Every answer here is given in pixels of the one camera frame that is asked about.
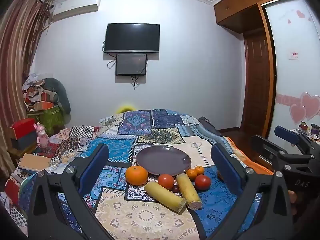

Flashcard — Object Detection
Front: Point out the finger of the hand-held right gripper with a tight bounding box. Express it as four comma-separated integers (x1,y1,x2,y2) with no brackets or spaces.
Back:
274,126,320,153
251,134,314,173

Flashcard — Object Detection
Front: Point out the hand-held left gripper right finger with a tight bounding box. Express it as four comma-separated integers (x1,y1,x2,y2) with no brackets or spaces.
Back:
211,144,294,240

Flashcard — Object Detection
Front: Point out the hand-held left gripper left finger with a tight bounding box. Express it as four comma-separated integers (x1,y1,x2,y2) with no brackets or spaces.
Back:
27,143,113,240

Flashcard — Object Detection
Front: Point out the red tomato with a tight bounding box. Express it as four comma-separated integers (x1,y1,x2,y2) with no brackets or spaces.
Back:
194,174,212,190
158,174,175,190

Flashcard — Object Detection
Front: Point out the large orange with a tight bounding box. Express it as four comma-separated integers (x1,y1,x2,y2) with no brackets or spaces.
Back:
125,165,148,186

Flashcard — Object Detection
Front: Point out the yellow corn cob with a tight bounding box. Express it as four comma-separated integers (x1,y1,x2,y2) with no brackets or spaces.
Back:
144,181,187,214
176,174,202,210

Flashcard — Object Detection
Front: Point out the purple round plate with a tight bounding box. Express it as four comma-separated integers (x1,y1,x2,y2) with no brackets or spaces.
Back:
136,146,192,176

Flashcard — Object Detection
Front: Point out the person's right hand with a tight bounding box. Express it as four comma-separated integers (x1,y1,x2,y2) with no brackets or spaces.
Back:
287,190,298,217

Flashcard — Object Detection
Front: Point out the black bag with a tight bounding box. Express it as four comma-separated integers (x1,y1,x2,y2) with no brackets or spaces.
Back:
199,116,223,137

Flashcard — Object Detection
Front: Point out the brown wooden door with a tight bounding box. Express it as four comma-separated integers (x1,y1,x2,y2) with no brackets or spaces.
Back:
240,32,272,130

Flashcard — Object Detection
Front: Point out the patchwork printed blanket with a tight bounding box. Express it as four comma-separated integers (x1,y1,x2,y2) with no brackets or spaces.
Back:
0,109,265,240

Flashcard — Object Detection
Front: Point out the pink toy figure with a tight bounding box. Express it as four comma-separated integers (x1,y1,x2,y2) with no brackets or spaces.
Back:
35,122,49,153

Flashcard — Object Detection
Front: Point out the yellow round object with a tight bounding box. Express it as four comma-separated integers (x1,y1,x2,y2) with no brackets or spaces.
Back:
116,104,135,114

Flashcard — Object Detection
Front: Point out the tan cardboard box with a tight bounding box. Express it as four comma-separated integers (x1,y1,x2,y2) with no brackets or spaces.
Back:
17,153,52,174

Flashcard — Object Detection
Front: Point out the green printed box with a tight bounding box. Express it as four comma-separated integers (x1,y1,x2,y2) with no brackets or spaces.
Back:
27,105,65,135

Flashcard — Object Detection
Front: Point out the white heart-print wardrobe door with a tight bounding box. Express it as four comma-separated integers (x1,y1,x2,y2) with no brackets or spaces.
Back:
260,0,320,143

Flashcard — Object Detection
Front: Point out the grey box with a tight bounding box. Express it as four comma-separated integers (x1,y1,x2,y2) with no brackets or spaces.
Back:
12,132,38,150

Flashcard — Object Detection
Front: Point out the grey pillow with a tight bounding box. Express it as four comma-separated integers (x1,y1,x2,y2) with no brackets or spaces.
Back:
42,78,71,115

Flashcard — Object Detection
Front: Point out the red box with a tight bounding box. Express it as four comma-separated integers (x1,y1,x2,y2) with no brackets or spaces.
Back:
10,118,38,140

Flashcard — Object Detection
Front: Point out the pile of boxes and papers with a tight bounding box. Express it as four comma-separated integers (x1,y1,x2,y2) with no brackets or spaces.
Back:
22,72,60,113

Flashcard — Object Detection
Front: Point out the brown striped curtain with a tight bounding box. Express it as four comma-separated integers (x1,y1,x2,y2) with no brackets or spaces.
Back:
0,0,53,153

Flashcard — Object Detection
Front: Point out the wooden overhead cabinet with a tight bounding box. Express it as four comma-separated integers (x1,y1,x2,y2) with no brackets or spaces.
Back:
214,0,299,34

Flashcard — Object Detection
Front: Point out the white air conditioner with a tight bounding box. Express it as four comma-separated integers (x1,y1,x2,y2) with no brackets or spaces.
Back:
52,0,100,21

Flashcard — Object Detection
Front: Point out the small black wall monitor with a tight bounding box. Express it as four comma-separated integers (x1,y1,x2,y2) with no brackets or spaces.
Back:
115,53,147,76

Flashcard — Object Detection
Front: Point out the black wall television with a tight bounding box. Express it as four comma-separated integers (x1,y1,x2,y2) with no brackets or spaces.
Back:
104,23,160,54

